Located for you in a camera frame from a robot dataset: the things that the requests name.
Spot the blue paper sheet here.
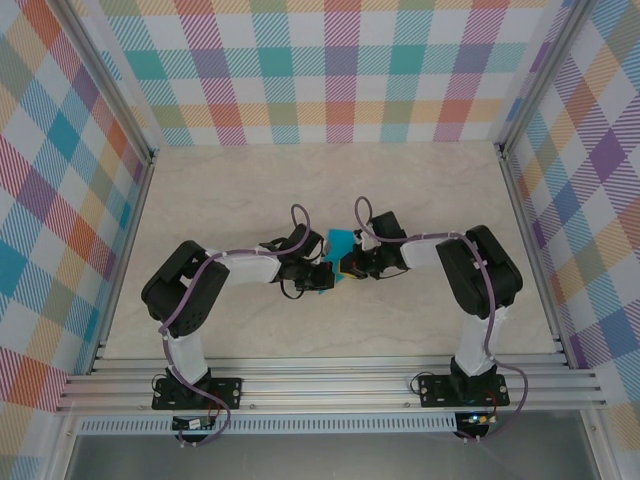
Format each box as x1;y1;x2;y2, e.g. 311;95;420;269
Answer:
315;227;358;297

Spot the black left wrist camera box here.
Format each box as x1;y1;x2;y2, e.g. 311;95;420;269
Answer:
284;223;326;262

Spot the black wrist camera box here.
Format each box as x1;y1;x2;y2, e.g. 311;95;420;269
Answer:
368;210;407;242
284;223;326;262

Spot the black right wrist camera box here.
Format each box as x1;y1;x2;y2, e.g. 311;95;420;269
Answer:
368;210;407;242

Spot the aluminium mounting rail beam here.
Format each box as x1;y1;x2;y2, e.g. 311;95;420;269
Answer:
55;352;609;414

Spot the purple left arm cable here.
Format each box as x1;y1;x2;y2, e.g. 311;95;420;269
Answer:
156;203;315;448

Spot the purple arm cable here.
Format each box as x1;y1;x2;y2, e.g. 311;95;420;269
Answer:
353;195;530;443
156;203;315;448

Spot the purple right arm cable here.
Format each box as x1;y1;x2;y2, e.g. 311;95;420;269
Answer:
353;195;530;443

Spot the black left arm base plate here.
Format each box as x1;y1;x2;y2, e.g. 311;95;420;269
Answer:
151;377;245;412

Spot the perforated grey cable tray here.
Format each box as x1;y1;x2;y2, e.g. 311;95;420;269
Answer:
78;412;459;435

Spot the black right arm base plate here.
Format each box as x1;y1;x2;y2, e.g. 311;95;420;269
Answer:
418;372;511;409

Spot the aluminium side rail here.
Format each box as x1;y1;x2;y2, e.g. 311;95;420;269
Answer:
88;149;160;375
493;142;572;370

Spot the aluminium corner post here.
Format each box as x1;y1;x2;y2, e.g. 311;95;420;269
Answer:
54;0;162;166
493;0;587;154

